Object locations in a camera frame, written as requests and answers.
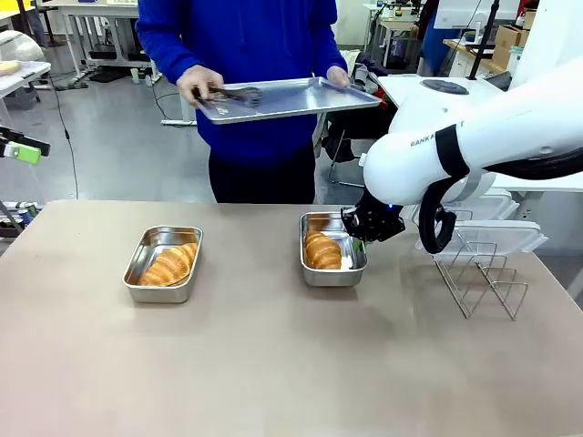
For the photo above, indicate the metal baking tray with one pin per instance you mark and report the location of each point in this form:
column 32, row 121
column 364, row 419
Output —
column 296, row 98

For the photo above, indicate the person in blue sweater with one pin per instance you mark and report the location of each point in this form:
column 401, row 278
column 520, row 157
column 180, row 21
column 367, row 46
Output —
column 255, row 45

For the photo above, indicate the person's right hand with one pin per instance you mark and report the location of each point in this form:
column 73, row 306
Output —
column 198, row 84

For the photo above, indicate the pale bread loaf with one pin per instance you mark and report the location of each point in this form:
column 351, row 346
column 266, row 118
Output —
column 9, row 67

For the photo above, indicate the person's left hand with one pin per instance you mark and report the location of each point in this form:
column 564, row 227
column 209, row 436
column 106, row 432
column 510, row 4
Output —
column 339, row 77

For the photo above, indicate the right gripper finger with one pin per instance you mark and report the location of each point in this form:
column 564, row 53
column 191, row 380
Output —
column 358, row 246
column 348, row 223

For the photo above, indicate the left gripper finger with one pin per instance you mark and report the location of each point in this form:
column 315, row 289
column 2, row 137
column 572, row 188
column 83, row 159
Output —
column 27, row 142
column 25, row 154

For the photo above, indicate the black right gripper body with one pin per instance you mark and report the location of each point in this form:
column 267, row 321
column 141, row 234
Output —
column 378, row 223

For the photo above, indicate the white cup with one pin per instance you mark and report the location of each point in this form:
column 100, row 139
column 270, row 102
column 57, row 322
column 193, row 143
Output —
column 135, row 75

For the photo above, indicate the metal serving tongs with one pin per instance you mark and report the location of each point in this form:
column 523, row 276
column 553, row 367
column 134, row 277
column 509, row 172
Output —
column 241, row 95

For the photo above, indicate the clear plastic dome cover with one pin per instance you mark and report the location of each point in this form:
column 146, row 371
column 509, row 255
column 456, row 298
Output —
column 18, row 45

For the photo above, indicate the person's left forearm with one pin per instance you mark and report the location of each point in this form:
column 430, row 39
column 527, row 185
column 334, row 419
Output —
column 332, row 50

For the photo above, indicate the long white lab desk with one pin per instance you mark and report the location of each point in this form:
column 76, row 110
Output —
column 91, row 10

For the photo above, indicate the person's right forearm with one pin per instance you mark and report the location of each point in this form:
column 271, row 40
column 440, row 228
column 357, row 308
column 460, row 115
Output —
column 159, row 54

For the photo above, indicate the brown cardboard box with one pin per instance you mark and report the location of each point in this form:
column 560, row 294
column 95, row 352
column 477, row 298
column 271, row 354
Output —
column 508, row 45

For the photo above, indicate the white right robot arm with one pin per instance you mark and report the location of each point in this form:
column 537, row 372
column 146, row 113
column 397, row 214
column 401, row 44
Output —
column 501, row 123

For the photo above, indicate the wooden shelf bench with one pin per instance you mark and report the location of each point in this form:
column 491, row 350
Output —
column 460, row 45

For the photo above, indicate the black slanted stand pole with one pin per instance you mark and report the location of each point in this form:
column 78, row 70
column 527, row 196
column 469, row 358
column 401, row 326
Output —
column 483, row 45

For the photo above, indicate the golden croissant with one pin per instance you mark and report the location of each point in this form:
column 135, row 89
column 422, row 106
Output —
column 168, row 266
column 321, row 250

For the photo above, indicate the white table with dome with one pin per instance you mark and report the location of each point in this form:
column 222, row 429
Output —
column 27, row 75

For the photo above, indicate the clear plastic container lid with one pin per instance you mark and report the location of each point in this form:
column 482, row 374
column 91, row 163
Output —
column 496, row 205
column 501, row 234

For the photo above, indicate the rectangular steel container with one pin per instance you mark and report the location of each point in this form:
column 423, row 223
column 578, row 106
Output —
column 136, row 291
column 328, row 277

